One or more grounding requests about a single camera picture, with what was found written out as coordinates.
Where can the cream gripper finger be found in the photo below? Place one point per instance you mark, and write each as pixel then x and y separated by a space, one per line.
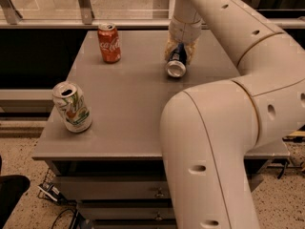
pixel 170 46
pixel 190 49

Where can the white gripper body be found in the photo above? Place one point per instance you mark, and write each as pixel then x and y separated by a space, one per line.
pixel 185 32

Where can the blue pepsi can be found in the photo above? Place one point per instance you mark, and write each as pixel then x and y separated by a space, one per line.
pixel 176 65

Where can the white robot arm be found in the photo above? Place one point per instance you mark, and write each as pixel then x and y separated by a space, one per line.
pixel 206 130

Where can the red coca-cola can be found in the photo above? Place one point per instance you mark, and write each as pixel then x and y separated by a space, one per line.
pixel 109 42

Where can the white green soda can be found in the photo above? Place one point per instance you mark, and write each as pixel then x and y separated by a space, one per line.
pixel 69 101

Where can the metal glass railing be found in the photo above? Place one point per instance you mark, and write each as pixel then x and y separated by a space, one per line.
pixel 287 14

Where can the top grey drawer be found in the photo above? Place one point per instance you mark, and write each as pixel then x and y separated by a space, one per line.
pixel 116 187

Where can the grey drawer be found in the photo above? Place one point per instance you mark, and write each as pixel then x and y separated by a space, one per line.
pixel 116 187
pixel 130 210

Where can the middle grey drawer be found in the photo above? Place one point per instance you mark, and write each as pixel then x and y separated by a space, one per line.
pixel 130 210

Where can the black chair seat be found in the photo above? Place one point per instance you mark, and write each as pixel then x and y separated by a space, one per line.
pixel 12 189

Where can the wire basket with items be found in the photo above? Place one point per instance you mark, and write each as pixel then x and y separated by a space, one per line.
pixel 48 191

